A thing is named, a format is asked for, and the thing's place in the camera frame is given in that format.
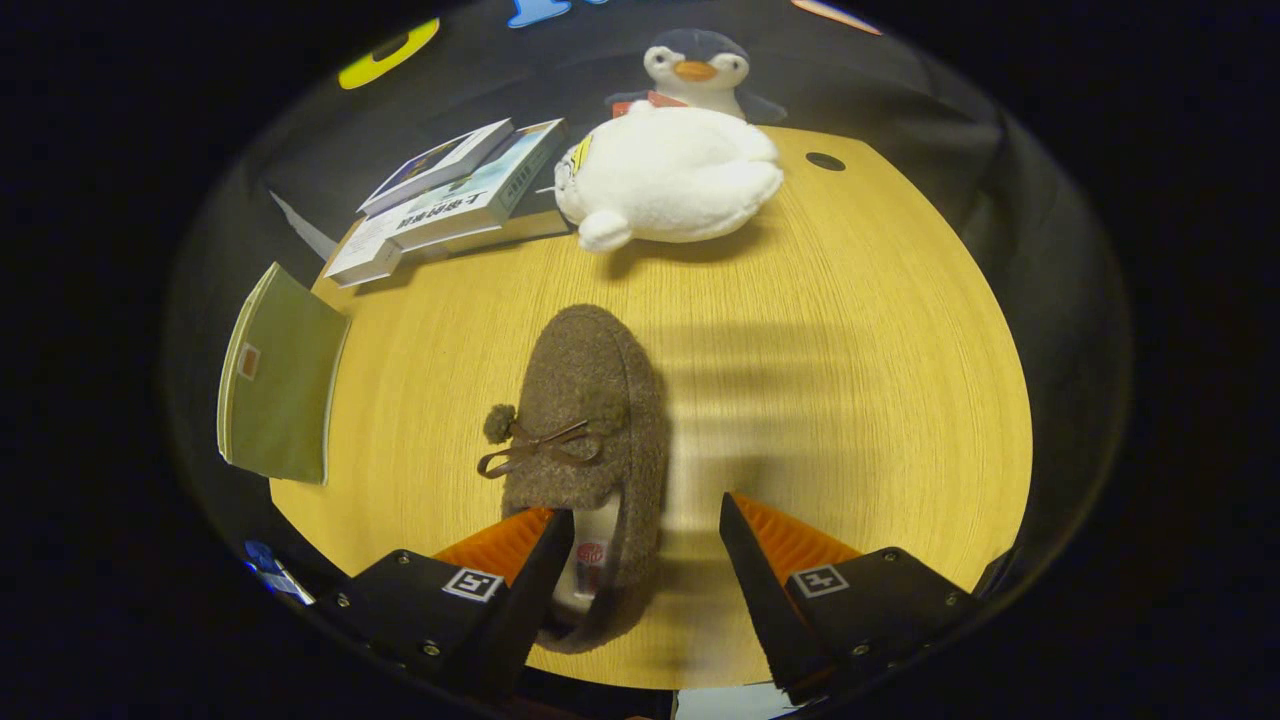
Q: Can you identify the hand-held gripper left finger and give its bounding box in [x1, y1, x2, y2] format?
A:
[318, 507, 576, 701]

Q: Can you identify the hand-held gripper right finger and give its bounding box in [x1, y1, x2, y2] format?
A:
[718, 490, 986, 706]

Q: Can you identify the brown fuzzy shoe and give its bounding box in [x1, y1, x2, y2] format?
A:
[477, 303, 671, 656]

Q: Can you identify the cream fabric storage box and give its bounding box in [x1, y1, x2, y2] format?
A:
[217, 262, 353, 487]

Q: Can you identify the blue cloth bundle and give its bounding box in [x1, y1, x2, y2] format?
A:
[243, 540, 316, 606]

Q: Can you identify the white text-covered book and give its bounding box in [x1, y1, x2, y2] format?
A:
[322, 215, 406, 289]

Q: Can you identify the pale blue cover book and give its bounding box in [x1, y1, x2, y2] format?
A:
[390, 118, 568, 253]

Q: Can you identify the white duck-faced plush toy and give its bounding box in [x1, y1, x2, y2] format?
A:
[553, 100, 785, 253]

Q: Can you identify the white book blue photo cover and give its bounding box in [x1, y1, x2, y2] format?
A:
[357, 118, 516, 218]

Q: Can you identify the grey penguin plush toy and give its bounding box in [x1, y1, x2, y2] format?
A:
[605, 28, 789, 126]

